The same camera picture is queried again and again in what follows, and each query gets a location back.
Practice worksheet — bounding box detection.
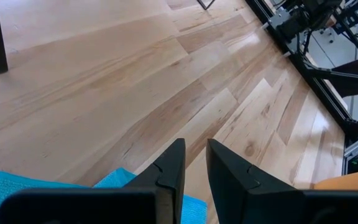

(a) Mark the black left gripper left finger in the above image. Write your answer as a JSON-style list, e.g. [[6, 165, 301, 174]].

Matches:
[[123, 138, 187, 224]]

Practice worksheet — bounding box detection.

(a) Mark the dark grey metal cart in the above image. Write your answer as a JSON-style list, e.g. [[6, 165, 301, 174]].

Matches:
[[334, 0, 358, 54]]

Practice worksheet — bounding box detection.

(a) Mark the black aluminium table frame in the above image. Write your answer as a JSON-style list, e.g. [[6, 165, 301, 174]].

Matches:
[[244, 0, 358, 141]]

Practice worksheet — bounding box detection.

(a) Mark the person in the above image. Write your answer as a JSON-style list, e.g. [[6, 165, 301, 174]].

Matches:
[[331, 49, 358, 98]]

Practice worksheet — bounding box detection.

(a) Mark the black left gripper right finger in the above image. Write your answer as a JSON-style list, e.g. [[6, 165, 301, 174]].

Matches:
[[205, 138, 306, 224]]

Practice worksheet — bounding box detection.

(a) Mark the large yellow cup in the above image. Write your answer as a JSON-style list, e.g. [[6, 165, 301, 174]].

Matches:
[[313, 167, 358, 191]]

